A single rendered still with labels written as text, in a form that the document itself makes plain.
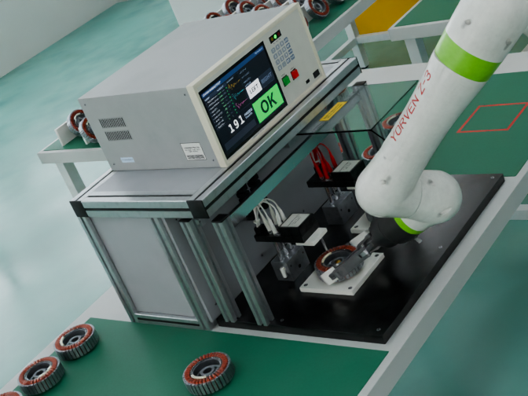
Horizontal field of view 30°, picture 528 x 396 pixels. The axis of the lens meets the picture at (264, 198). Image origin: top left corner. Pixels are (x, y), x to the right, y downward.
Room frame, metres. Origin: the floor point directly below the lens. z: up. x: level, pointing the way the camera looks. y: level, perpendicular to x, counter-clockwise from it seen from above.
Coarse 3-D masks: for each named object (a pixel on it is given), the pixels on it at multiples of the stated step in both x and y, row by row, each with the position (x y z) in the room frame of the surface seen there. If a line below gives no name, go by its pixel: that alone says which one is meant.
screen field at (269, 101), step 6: (276, 84) 2.21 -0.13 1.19; (270, 90) 2.19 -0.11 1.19; (276, 90) 2.20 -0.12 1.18; (264, 96) 2.17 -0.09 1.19; (270, 96) 2.19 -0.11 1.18; (276, 96) 2.20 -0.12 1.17; (258, 102) 2.15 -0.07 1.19; (264, 102) 2.17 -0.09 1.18; (270, 102) 2.18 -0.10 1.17; (276, 102) 2.19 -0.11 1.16; (282, 102) 2.21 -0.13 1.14; (258, 108) 2.15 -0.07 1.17; (264, 108) 2.16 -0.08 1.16; (270, 108) 2.17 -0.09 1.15; (276, 108) 2.19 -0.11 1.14; (258, 114) 2.14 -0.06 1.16; (264, 114) 2.16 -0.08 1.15; (258, 120) 2.14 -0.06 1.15
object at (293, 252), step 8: (288, 248) 2.12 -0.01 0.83; (296, 248) 2.11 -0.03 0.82; (288, 256) 2.08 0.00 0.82; (296, 256) 2.09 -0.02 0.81; (304, 256) 2.10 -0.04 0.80; (272, 264) 2.09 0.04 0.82; (280, 264) 2.07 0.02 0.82; (288, 264) 2.06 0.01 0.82; (296, 264) 2.08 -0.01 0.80; (304, 264) 2.10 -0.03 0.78; (280, 272) 2.08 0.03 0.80; (288, 272) 2.06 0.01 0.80; (296, 272) 2.07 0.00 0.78
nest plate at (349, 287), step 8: (376, 256) 1.99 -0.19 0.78; (368, 264) 1.97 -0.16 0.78; (376, 264) 1.97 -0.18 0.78; (360, 272) 1.96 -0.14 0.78; (368, 272) 1.95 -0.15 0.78; (312, 280) 2.01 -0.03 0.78; (320, 280) 1.99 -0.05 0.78; (344, 280) 1.95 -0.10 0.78; (352, 280) 1.93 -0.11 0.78; (360, 280) 1.92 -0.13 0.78; (304, 288) 1.99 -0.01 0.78; (312, 288) 1.97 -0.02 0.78; (320, 288) 1.96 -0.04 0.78; (328, 288) 1.94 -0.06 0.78; (336, 288) 1.93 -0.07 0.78; (344, 288) 1.92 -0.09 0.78; (352, 288) 1.90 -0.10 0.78
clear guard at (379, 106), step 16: (416, 80) 2.20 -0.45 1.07; (352, 96) 2.28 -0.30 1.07; (368, 96) 2.23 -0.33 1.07; (384, 96) 2.19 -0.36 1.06; (400, 96) 2.15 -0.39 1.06; (320, 112) 2.26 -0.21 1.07; (336, 112) 2.21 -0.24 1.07; (352, 112) 2.17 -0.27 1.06; (368, 112) 2.13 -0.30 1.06; (384, 112) 2.10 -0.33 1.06; (400, 112) 2.10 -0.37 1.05; (304, 128) 2.20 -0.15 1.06; (320, 128) 2.16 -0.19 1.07; (336, 128) 2.12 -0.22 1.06; (352, 128) 2.08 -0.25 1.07; (368, 128) 2.05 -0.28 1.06; (384, 128) 2.05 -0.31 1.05
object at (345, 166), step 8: (344, 160) 2.26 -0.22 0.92; (352, 160) 2.24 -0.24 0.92; (360, 160) 2.22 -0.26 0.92; (336, 168) 2.23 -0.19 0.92; (344, 168) 2.21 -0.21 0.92; (352, 168) 2.20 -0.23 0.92; (360, 168) 2.21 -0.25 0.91; (312, 176) 2.30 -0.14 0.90; (336, 176) 2.21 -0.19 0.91; (344, 176) 2.19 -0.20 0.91; (352, 176) 2.18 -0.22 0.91; (312, 184) 2.27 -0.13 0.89; (320, 184) 2.25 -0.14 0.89; (328, 184) 2.23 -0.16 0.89; (336, 184) 2.21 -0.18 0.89; (344, 184) 2.20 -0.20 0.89; (352, 184) 2.18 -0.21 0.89; (328, 192) 2.25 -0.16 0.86
